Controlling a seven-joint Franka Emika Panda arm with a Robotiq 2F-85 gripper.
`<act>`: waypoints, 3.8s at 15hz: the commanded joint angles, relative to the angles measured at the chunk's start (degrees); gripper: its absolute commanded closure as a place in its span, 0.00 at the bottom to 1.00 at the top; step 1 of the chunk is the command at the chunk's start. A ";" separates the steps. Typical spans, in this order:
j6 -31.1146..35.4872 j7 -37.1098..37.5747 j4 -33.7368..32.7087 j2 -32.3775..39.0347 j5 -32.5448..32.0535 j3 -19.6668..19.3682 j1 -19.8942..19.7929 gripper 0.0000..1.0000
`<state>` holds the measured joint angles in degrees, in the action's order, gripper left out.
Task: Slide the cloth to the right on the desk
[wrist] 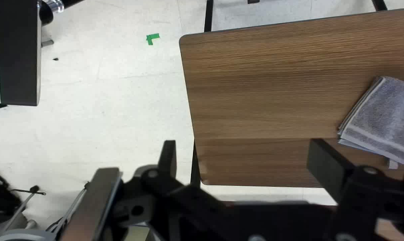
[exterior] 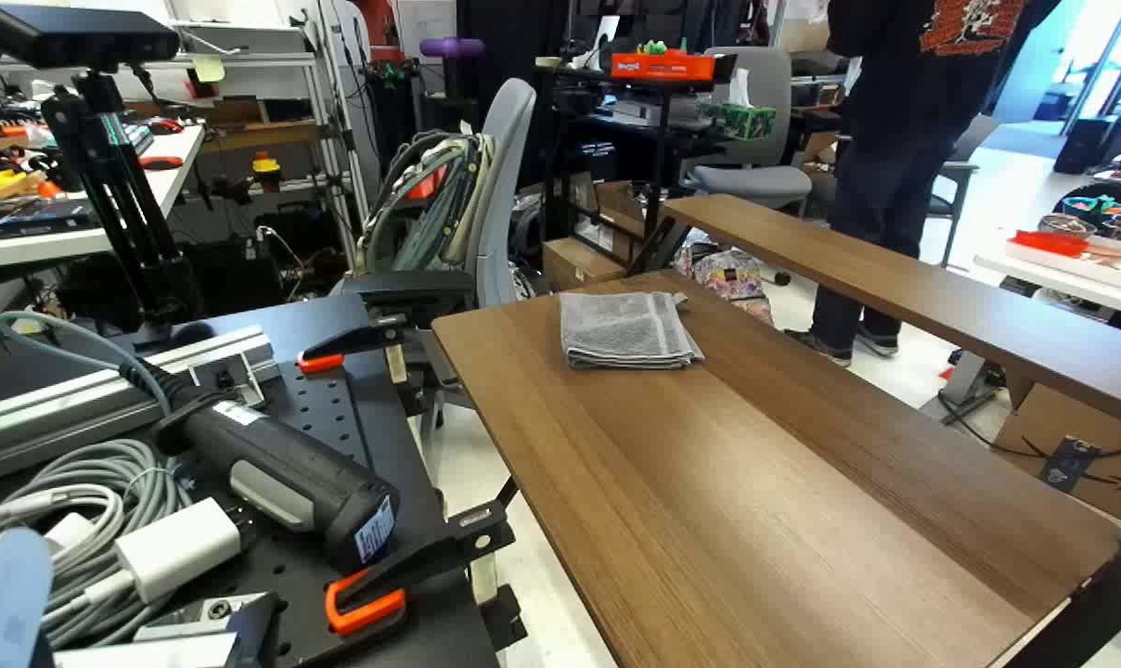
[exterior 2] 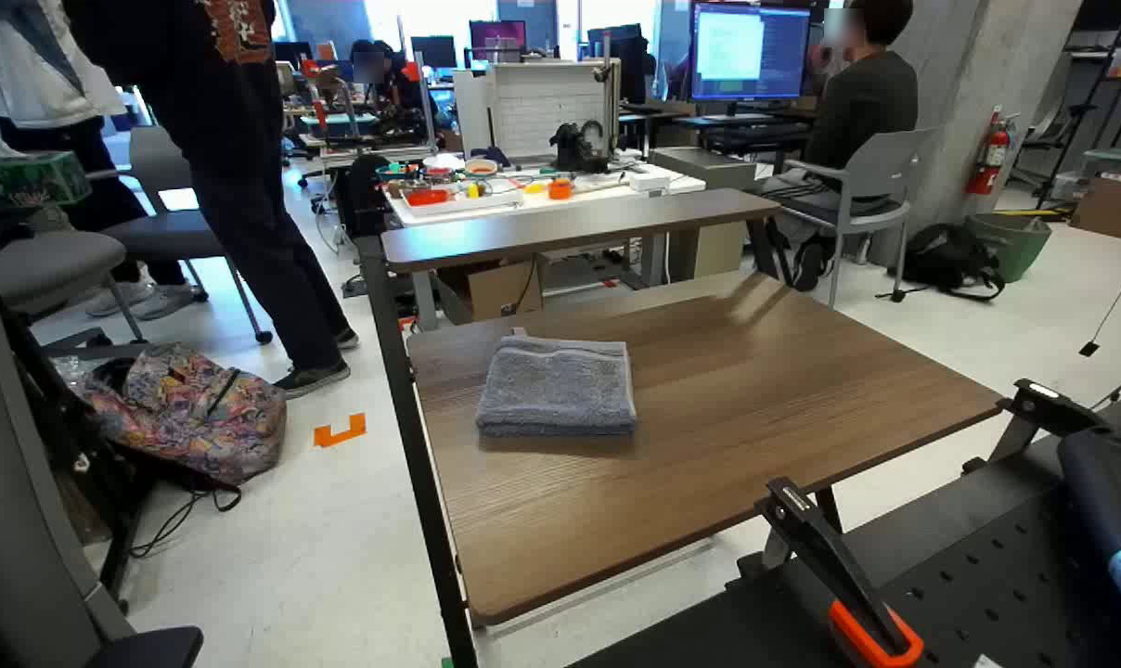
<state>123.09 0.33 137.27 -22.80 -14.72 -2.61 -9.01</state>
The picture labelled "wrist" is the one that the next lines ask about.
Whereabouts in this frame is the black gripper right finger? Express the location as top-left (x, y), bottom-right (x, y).
top-left (306, 138), bottom-right (359, 204)

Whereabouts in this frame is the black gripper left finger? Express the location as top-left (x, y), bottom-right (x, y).
top-left (157, 140), bottom-right (179, 182)

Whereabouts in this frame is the grey cloth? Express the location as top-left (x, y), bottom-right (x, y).
top-left (337, 75), bottom-right (404, 166)

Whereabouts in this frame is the grey metal bar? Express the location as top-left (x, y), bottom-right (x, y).
top-left (58, 166), bottom-right (123, 241)

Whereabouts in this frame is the green tape corner mark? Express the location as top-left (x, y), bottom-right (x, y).
top-left (144, 32), bottom-right (161, 47)

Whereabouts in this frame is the thin black table leg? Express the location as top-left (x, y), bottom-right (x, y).
top-left (203, 0), bottom-right (215, 34)
top-left (370, 0), bottom-right (389, 12)

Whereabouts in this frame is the black cable tangle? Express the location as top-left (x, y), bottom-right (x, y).
top-left (0, 165), bottom-right (46, 227)

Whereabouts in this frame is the black upright post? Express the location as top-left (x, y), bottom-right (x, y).
top-left (0, 0), bottom-right (42, 109)

